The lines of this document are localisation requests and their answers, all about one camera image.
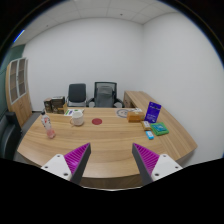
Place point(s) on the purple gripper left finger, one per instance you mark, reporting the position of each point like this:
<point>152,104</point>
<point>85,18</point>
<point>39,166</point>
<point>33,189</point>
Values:
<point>70,166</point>

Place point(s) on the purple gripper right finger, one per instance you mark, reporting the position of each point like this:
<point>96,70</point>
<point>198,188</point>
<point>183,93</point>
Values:
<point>152,166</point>

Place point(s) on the clear plastic water bottle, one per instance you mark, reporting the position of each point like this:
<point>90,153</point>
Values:
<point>47,125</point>

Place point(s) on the small blue card box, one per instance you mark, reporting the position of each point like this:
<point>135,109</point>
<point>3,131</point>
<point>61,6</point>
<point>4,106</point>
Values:
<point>149,135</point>

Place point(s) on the green flat box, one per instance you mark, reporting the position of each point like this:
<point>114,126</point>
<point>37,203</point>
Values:
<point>159,128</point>

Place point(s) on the small yellow snack packet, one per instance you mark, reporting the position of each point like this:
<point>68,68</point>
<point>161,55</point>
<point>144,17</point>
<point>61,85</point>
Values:
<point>146,125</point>

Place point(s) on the wooden side desk return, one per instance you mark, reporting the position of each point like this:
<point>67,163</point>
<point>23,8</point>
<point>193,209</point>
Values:
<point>178,142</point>

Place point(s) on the white ceramic mug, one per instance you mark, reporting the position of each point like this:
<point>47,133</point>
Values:
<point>77,118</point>

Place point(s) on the round red coaster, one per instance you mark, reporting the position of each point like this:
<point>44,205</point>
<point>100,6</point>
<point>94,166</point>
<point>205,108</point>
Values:
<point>97,121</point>

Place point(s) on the orange cardboard box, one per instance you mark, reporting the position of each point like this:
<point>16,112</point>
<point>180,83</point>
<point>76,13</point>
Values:
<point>133,116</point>

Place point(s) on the green white paper booklet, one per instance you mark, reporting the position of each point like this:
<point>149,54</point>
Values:
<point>70,112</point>

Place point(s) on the round patterned plate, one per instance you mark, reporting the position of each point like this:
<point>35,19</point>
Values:
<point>122,113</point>

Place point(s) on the dark brown gift box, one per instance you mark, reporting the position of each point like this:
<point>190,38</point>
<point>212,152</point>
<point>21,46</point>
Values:
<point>57,104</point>

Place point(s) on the black office chair left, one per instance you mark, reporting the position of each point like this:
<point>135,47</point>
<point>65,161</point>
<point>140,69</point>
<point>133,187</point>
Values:
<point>77,95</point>

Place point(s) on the small brown box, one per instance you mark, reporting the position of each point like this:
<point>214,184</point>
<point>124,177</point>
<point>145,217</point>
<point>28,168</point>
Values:
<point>48,105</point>

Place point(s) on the black leather armchair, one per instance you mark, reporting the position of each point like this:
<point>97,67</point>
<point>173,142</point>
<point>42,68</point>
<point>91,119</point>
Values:
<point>10,135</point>

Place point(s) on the grey mesh office chair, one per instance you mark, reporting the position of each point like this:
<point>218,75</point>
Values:
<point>105,95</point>

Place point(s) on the wooden glass-door cabinet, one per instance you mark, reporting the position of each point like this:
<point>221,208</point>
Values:
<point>17,91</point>

